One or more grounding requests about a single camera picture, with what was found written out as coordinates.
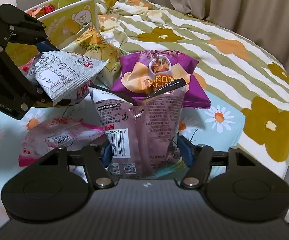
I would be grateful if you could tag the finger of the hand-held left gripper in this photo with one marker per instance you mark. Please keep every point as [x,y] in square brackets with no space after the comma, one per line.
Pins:
[44,46]
[59,102]

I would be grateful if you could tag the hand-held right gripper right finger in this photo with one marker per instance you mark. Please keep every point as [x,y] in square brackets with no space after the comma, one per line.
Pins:
[185,151]

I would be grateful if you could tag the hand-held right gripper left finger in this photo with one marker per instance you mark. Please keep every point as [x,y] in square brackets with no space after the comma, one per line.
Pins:
[107,153]

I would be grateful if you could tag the grey white snack packet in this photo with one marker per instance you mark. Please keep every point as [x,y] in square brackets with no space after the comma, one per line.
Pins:
[59,75]

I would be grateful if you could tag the yellow-green cardboard box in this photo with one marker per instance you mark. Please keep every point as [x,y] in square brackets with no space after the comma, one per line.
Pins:
[67,22]

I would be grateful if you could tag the mauve snack packet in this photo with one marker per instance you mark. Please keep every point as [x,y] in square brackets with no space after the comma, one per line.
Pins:
[149,125]

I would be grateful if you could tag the pink translucent snack packet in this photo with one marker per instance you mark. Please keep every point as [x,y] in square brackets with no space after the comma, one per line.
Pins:
[57,135]

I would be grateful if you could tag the orange twist snack packet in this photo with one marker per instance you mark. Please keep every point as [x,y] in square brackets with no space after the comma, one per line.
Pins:
[34,12]

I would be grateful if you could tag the yellow herb print chip packet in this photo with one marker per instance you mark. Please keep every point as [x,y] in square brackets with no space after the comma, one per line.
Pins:
[97,47]

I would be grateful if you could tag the purple chip packet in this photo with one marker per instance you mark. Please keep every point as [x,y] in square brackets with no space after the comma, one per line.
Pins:
[139,65]

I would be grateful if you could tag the green striped floral quilt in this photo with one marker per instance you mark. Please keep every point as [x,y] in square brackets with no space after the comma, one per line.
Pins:
[184,45]

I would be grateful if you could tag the beige curtain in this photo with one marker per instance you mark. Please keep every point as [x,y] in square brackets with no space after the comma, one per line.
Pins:
[246,10]

